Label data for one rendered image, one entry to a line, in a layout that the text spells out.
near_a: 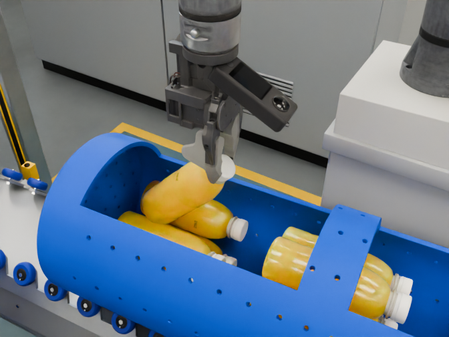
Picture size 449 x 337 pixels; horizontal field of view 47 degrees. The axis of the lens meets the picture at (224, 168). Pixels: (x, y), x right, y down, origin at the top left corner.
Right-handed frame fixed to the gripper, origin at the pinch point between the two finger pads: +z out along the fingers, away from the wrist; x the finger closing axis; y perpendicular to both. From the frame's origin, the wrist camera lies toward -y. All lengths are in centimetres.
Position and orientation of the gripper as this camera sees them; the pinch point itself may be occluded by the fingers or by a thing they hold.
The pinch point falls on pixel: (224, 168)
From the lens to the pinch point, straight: 76.6
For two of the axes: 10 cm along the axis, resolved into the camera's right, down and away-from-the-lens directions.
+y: -9.0, -2.9, 3.3
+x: -4.4, 5.8, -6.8
